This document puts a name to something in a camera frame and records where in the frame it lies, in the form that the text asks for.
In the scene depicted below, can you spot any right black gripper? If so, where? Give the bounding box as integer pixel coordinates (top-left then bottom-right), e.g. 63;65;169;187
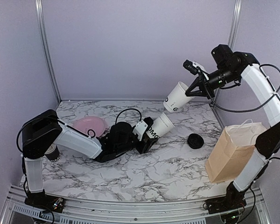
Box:
185;65;239;99

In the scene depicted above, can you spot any white paper cup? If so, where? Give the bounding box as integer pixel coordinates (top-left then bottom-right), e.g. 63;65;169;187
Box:
163;81;194;112
146;113;175;139

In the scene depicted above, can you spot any black cup lid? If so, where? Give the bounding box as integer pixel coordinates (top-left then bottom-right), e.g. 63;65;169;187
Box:
187;133;204;149

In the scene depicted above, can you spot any brown paper bag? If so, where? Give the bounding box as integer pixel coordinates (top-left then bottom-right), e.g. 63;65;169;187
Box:
205;119;266;183

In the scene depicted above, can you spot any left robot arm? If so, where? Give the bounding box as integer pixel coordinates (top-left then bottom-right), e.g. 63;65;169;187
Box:
16;109;159;208

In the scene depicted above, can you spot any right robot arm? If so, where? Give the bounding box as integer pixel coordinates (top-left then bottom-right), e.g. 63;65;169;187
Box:
183;44;280;209

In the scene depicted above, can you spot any pink plate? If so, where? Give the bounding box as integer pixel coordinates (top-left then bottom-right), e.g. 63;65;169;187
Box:
73;116;107;137

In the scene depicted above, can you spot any black cup with straws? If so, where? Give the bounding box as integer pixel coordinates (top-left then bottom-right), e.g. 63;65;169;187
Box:
45;144;61;162

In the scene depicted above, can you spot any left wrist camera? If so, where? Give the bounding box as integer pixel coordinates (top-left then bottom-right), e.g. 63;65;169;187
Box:
133;117;154;141

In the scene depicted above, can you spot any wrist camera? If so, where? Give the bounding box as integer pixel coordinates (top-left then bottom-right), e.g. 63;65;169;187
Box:
133;117;154;141
183;60;207;75

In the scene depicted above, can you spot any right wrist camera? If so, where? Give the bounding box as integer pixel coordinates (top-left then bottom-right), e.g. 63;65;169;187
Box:
183;60;207;75

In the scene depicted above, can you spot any right aluminium frame post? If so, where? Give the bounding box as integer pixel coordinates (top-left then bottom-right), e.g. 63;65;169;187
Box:
228;0;243;50

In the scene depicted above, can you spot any aluminium frame post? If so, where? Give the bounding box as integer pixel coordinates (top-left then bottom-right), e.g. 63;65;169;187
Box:
35;0;62;104
228;0;243;50

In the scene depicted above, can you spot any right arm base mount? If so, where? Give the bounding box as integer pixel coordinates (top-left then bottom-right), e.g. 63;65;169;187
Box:
203;196;247;214

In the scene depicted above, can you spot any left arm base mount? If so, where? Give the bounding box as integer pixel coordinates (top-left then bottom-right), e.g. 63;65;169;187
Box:
24;195;65;213

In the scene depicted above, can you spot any left aluminium frame post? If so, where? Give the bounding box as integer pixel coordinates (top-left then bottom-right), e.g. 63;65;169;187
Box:
35;0;62;104

